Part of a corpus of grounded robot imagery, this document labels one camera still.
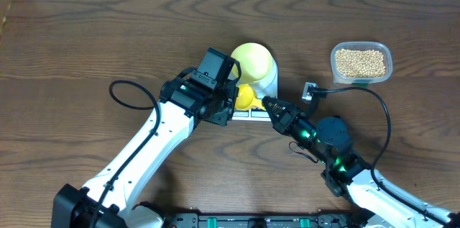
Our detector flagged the yellow measuring scoop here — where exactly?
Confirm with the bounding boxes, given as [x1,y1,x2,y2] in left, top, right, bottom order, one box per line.
[235,84,265,111]

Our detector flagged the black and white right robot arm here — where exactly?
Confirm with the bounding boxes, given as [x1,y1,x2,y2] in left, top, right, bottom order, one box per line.
[262,95,459,227]

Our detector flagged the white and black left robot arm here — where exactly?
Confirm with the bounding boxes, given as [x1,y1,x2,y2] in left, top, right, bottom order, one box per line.
[51,76,238,227]

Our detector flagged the white digital kitchen scale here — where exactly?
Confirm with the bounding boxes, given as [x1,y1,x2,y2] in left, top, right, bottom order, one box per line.
[232,60,278,122]

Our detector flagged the yellow bowl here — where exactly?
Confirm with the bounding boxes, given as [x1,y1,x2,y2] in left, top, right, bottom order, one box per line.
[231,42,273,83]

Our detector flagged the clear plastic container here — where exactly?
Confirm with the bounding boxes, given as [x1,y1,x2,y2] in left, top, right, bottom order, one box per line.
[331,41,393,85]

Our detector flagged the soybeans in container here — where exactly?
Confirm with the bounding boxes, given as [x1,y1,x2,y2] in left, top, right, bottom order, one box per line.
[335,49,386,78]

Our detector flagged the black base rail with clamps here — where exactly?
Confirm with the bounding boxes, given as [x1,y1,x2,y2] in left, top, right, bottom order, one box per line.
[162,212,351,228]

